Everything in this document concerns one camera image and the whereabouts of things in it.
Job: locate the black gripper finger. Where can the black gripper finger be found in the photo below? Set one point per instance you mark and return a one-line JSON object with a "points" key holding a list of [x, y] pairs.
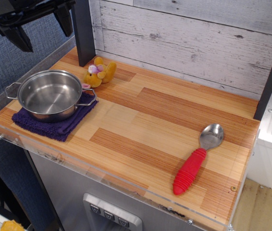
{"points": [[63, 17], [17, 36]]}

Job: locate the purple folded cloth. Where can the purple folded cloth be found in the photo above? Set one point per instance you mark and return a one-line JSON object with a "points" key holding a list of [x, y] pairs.
{"points": [[59, 130]]}

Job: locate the stainless steel pot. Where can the stainless steel pot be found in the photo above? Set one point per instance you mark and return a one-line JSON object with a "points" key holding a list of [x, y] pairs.
{"points": [[52, 95]]}

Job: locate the yellow plush bunny toy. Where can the yellow plush bunny toy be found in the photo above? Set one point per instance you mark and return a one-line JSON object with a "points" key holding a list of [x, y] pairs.
{"points": [[98, 73]]}

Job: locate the silver toy fridge front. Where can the silver toy fridge front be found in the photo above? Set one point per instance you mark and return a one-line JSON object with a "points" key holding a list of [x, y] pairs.
{"points": [[66, 188]]}

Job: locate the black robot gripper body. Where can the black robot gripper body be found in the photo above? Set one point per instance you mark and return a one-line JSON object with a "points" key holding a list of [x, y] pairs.
{"points": [[20, 12]]}

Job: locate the clear acrylic edge guard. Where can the clear acrylic edge guard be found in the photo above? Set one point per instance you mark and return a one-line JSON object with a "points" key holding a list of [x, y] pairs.
{"points": [[133, 166]]}

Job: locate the silver dispenser button panel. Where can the silver dispenser button panel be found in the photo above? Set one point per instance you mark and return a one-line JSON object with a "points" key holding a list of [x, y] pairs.
{"points": [[104, 216]]}

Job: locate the red handled metal scoop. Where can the red handled metal scoop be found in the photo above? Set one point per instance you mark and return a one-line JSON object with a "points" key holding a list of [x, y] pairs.
{"points": [[211, 137]]}

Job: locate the yellow object at corner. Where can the yellow object at corner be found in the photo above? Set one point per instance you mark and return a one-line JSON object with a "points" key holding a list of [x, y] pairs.
{"points": [[11, 225]]}

